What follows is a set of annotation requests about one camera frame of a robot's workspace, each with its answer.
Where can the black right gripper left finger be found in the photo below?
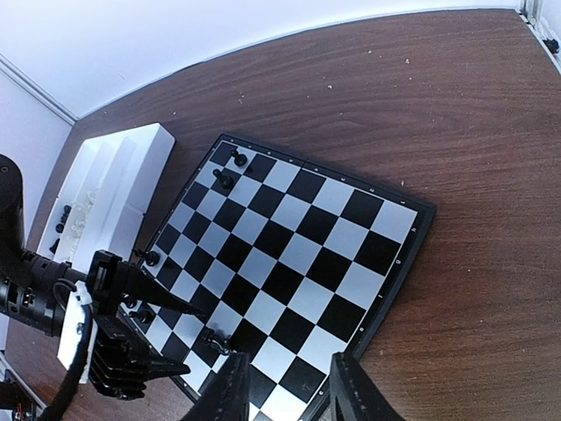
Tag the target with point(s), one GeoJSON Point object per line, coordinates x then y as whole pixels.
{"type": "Point", "coordinates": [227, 396]}

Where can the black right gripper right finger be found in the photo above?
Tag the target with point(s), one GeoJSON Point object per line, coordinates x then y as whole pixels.
{"type": "Point", "coordinates": [353, 396]}

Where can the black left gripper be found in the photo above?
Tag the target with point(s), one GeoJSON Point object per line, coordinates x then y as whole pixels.
{"type": "Point", "coordinates": [117, 367]}

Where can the black chess piece corner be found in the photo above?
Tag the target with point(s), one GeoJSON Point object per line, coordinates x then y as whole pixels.
{"type": "Point", "coordinates": [130, 303]}

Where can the white compartment tray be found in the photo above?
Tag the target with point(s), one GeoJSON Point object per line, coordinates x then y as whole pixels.
{"type": "Point", "coordinates": [126, 166]}

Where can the black silver chessboard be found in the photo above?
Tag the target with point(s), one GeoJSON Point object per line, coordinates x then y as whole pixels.
{"type": "Point", "coordinates": [295, 263]}

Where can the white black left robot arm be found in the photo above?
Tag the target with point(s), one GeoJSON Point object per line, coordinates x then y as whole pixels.
{"type": "Point", "coordinates": [36, 291]}

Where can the black chess piece pile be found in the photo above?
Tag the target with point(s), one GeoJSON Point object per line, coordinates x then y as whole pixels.
{"type": "Point", "coordinates": [60, 226]}

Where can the white chess piece pile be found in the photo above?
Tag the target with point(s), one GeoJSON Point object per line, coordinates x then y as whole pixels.
{"type": "Point", "coordinates": [83, 208]}

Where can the right aluminium frame post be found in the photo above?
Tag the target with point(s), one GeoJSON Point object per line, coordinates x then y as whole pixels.
{"type": "Point", "coordinates": [543, 19]}

